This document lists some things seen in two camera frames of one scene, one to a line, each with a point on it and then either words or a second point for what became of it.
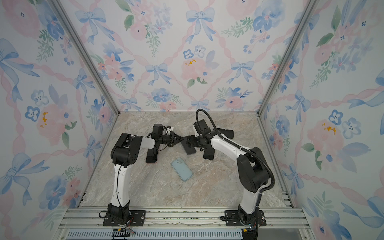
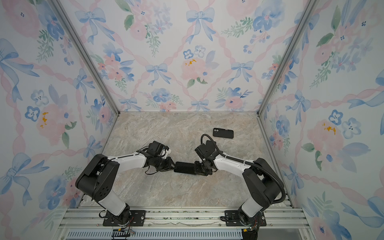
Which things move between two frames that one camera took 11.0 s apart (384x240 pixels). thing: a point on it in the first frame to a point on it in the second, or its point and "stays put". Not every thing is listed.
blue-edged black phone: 189,150 to 185,167
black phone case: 228,133 stays put
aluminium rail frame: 184,223 stays put
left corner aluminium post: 86,48 stays put
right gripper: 190,140 to 197,171
